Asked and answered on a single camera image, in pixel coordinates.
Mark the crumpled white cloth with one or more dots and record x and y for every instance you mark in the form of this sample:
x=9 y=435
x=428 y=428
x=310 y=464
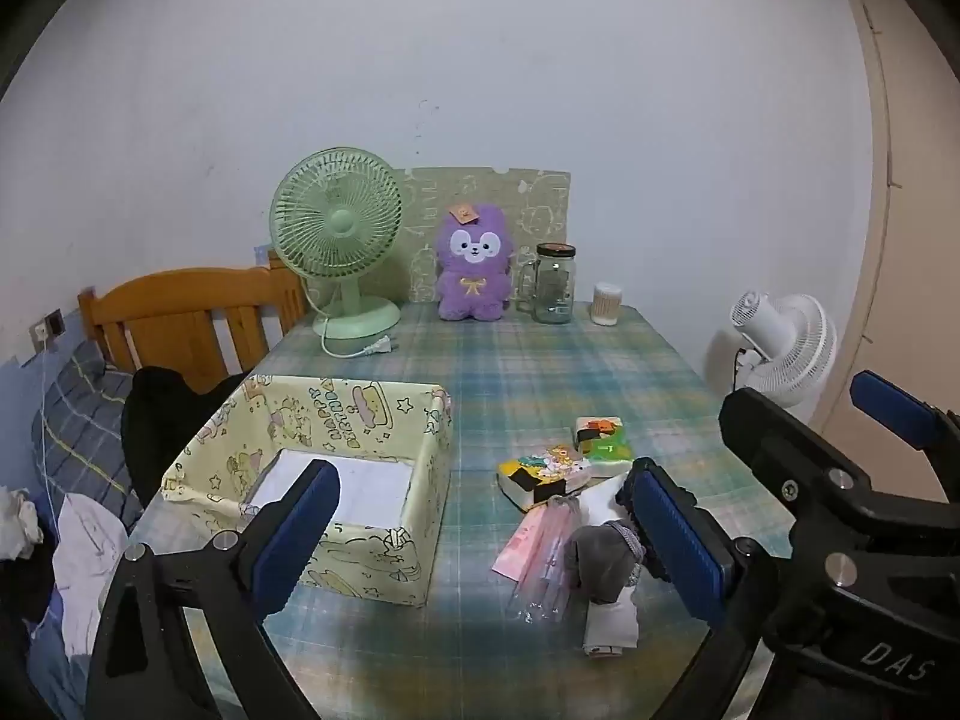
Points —
x=19 y=521

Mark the black garment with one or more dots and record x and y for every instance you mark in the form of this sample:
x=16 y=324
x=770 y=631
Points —
x=161 y=420

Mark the dark cloth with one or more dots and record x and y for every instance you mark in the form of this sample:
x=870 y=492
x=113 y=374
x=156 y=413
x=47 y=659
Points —
x=30 y=585

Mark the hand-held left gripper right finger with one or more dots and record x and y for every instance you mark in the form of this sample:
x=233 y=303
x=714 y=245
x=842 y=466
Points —
x=679 y=540

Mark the purple plush toy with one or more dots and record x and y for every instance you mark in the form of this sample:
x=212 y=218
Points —
x=474 y=270

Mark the green tissue pack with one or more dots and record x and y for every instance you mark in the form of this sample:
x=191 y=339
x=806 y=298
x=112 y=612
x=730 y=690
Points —
x=607 y=450

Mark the wall socket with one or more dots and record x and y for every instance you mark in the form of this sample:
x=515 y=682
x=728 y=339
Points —
x=52 y=324

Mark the white garment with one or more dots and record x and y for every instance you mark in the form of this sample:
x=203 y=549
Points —
x=90 y=547

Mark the cartoon print tissue pack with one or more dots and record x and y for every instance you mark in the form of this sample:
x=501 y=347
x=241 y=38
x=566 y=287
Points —
x=540 y=476

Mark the green desk fan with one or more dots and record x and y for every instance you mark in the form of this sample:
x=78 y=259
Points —
x=341 y=223

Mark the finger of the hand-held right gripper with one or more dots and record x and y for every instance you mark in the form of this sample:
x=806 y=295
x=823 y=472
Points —
x=896 y=405
x=795 y=457

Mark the plaid tablecloth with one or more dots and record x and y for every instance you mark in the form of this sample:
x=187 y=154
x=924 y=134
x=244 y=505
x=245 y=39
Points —
x=525 y=390

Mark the glass jar mug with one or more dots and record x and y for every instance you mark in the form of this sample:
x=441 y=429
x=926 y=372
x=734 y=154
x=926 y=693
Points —
x=555 y=292

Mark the beige door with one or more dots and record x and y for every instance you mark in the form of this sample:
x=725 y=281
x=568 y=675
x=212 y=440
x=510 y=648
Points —
x=915 y=202

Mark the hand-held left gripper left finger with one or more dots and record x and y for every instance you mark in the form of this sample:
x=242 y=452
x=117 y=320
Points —
x=289 y=540

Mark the blue bedsheet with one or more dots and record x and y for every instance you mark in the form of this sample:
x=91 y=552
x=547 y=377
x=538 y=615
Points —
x=52 y=660

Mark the yellow cartoon print storage box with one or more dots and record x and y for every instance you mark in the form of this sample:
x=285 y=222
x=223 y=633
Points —
x=360 y=409

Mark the white standing fan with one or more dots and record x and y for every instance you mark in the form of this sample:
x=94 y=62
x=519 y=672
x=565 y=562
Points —
x=802 y=345

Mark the wooden bed headboard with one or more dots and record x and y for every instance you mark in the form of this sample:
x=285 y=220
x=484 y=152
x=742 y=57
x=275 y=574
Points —
x=187 y=300

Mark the pink packet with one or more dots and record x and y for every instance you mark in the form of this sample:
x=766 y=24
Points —
x=517 y=544

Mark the patterned green cardboard board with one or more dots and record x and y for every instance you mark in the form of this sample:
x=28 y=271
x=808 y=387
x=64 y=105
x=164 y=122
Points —
x=540 y=202

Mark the grey sock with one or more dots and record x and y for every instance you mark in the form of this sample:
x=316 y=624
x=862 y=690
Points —
x=596 y=559

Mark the cotton swab container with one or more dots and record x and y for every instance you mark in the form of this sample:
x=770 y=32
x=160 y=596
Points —
x=606 y=304

